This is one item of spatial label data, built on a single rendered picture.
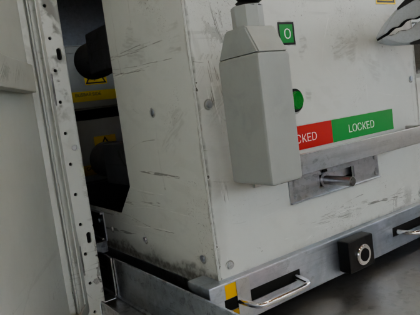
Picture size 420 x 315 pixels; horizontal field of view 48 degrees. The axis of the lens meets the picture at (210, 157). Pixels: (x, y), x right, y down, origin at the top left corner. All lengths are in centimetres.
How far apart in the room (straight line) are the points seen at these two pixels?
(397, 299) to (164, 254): 34
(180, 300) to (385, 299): 29
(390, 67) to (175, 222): 46
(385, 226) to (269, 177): 38
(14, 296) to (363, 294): 47
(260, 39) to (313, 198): 29
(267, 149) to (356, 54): 35
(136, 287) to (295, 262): 25
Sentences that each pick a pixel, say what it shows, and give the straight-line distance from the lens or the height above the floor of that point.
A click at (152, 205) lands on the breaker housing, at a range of 73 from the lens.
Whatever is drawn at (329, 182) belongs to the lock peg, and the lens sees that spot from 72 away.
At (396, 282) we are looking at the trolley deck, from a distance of 79.
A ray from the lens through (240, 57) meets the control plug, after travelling 53.
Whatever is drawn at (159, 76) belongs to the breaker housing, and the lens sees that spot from 65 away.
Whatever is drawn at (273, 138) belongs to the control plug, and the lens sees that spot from 51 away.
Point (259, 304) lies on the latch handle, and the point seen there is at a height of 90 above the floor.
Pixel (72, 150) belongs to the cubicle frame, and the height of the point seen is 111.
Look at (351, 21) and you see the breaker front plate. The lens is 81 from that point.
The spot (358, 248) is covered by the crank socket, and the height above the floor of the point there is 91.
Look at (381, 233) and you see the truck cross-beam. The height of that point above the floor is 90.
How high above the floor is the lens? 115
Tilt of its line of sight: 6 degrees down
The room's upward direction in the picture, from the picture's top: 8 degrees counter-clockwise
